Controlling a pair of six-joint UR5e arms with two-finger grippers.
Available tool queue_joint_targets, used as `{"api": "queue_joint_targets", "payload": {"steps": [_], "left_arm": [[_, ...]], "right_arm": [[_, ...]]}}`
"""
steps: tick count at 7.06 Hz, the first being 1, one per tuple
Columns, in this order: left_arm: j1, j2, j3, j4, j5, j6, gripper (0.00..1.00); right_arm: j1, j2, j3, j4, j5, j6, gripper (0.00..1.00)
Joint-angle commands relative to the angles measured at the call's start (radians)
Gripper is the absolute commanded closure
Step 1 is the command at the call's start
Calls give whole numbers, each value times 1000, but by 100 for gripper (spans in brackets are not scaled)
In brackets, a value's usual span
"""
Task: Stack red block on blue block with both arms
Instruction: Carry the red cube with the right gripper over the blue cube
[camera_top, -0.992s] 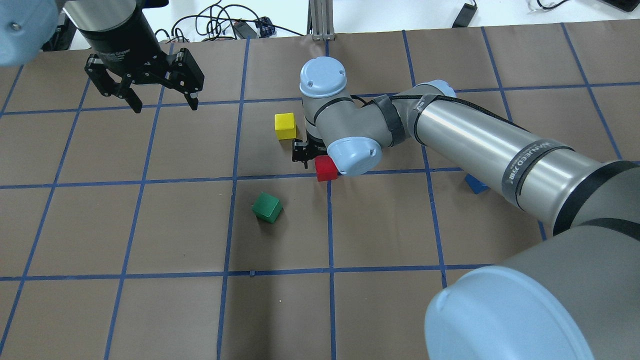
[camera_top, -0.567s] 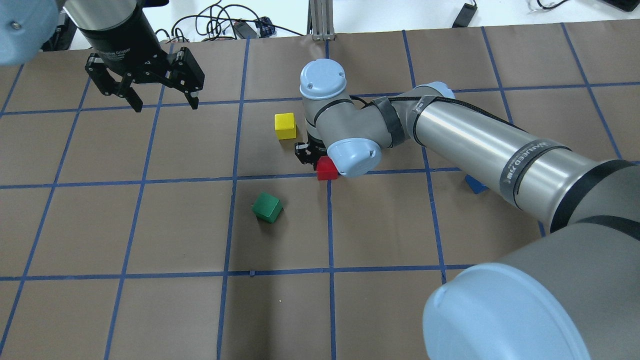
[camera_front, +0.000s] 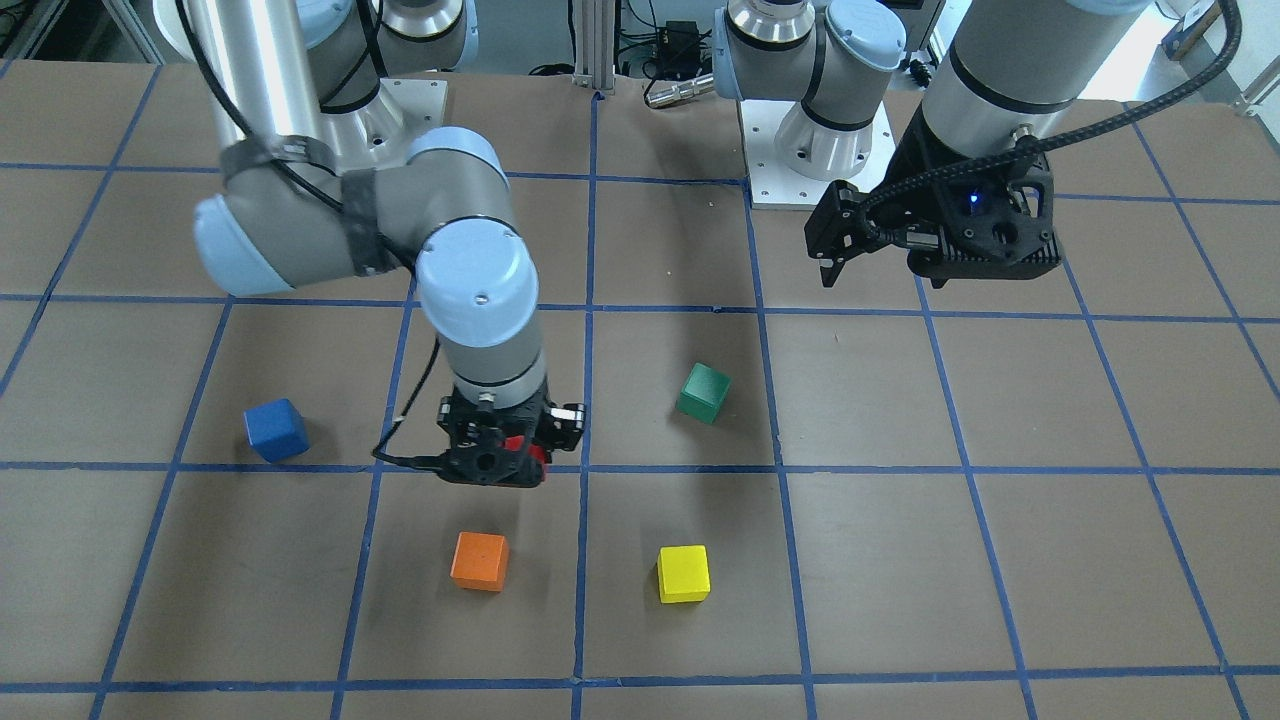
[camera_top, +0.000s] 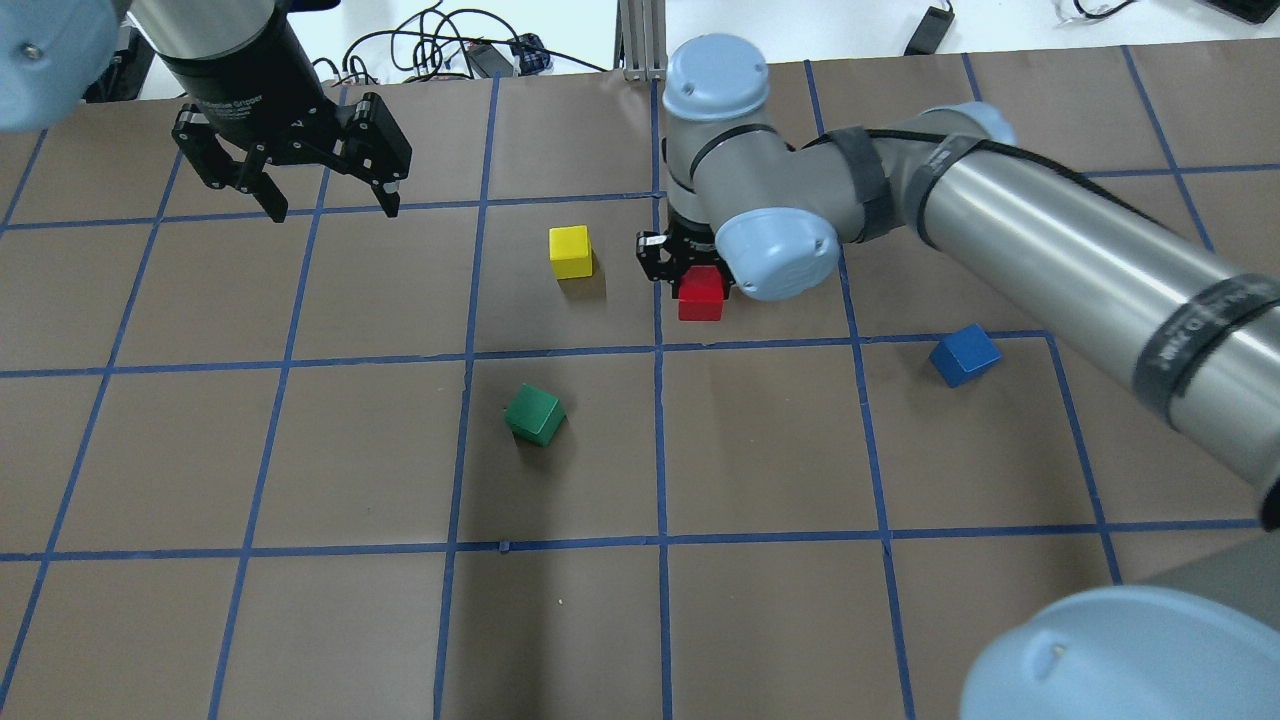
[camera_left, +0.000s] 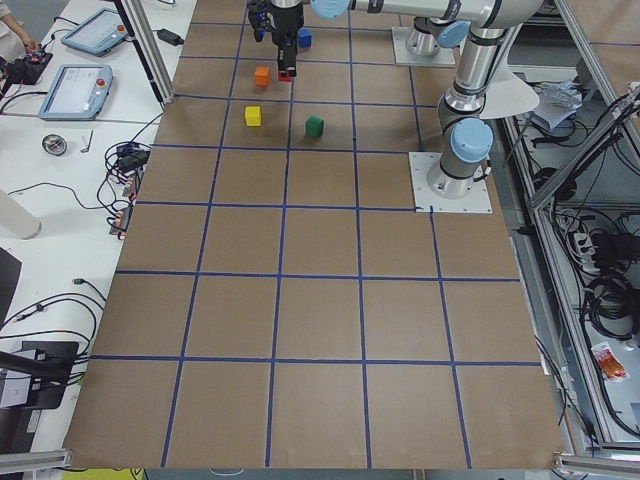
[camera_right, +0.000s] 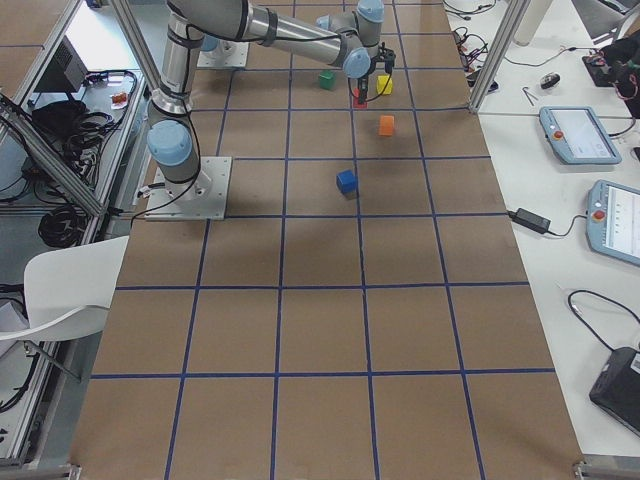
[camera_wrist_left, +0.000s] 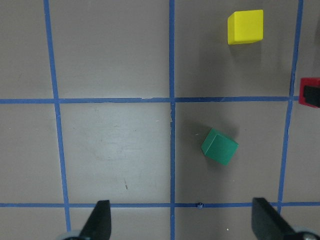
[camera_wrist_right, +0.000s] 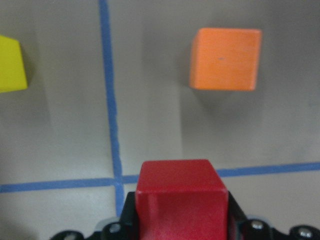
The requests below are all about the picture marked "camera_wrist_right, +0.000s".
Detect yellow wooden block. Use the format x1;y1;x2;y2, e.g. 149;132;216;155
0;35;28;93

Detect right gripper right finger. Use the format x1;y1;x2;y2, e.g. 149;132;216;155
227;191;248;240

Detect red wooden block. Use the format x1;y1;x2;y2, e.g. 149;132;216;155
135;159;229;240

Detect orange wooden block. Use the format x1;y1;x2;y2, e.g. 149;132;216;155
189;27;263;91

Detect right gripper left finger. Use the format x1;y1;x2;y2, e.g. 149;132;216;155
119;191;140;240

